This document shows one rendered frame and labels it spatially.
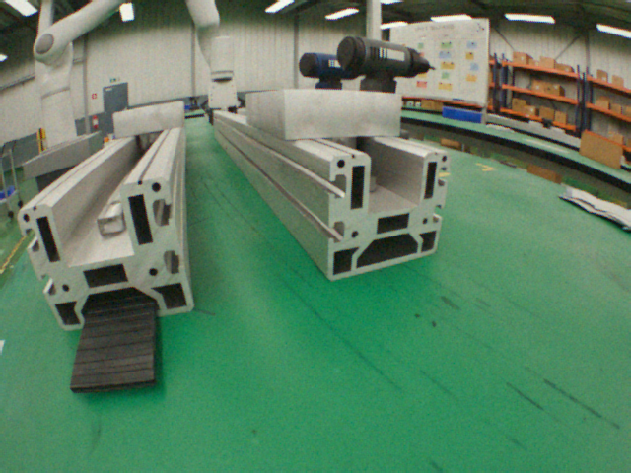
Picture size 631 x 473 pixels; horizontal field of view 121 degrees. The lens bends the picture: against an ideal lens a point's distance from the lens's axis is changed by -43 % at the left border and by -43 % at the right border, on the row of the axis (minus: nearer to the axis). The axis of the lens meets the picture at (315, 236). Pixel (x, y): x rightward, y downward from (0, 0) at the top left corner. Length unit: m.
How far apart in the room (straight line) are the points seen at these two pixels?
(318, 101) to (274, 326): 0.17
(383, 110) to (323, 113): 0.06
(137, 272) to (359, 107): 0.21
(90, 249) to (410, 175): 0.23
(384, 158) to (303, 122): 0.07
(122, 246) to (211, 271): 0.08
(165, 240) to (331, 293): 0.11
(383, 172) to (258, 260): 0.12
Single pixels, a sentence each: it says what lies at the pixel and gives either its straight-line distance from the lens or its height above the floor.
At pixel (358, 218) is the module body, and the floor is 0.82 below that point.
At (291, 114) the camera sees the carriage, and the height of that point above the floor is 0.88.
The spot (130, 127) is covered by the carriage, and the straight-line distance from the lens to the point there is 0.49.
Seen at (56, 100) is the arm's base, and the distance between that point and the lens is 1.12.
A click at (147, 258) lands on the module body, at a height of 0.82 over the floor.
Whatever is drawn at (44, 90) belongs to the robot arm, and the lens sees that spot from 1.14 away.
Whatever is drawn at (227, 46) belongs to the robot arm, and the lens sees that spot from 1.13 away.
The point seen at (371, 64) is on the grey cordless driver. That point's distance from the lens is 0.48.
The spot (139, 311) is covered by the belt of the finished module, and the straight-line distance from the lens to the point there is 0.20.
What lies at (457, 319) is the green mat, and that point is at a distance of 0.20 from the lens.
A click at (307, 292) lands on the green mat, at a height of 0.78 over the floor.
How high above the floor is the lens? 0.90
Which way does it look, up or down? 26 degrees down
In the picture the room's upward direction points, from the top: straight up
